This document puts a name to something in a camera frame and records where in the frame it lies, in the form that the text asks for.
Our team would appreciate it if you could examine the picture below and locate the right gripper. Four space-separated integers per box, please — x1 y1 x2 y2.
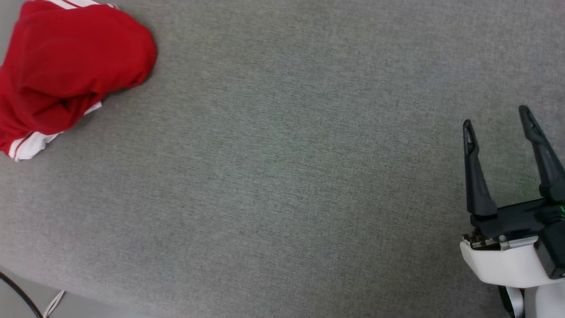
460 105 565 288

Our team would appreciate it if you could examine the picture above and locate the red and white jersey garment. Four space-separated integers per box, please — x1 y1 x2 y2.
0 0 158 162

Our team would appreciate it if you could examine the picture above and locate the grey fabric sofa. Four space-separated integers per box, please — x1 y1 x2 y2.
0 0 565 318

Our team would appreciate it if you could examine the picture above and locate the white floor cable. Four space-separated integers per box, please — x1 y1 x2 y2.
43 290 66 318

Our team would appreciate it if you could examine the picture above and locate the black floor cable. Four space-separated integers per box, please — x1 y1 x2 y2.
0 271 45 318

